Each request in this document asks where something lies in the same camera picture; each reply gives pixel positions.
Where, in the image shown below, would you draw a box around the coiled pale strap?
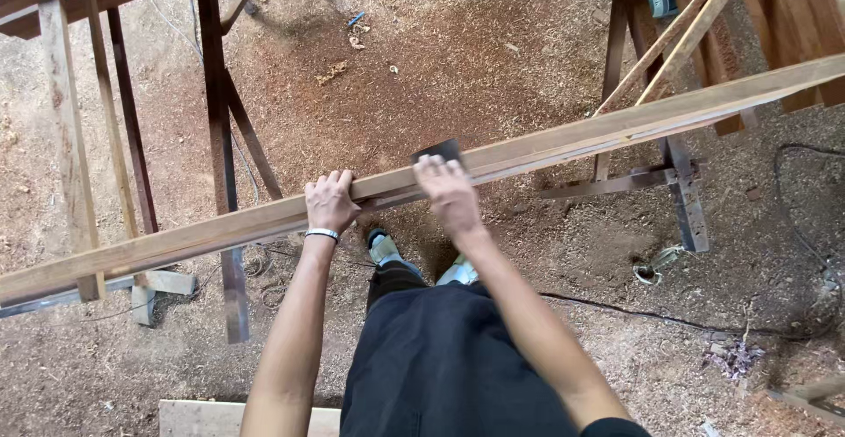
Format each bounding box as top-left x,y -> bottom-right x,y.
632,244 -> 687,286

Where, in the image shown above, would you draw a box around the wooden sawhorse stand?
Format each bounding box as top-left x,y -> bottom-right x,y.
0,0 -> 331,345

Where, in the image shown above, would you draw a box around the pale wooden board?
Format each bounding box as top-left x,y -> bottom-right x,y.
158,399 -> 342,437

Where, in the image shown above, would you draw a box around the black power cable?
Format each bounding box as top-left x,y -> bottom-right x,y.
540,143 -> 845,342

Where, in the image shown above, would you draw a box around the person's shoe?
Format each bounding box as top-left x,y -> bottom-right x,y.
436,255 -> 479,287
367,228 -> 404,266

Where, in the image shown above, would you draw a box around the long wooden plank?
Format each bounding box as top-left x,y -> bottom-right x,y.
0,54 -> 845,306

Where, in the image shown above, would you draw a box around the person's right shoe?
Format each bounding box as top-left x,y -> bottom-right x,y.
436,255 -> 479,287

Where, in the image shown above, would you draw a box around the wooden frame piece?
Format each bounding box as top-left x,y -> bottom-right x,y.
766,374 -> 845,428

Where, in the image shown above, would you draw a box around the person's right hand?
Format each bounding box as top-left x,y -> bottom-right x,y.
413,154 -> 485,239

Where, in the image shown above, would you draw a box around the wooden sawhorse with planks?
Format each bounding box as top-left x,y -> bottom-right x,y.
540,0 -> 845,254

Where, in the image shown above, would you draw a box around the dark sandpaper sheet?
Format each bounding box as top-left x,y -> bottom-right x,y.
411,138 -> 463,166

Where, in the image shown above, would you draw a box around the person's black trousers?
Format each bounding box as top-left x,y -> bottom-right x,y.
340,260 -> 651,437

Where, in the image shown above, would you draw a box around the person's left hand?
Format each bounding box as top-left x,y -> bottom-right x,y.
304,169 -> 363,236

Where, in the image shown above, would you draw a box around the person's left shoe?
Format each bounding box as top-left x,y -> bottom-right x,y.
367,228 -> 404,266

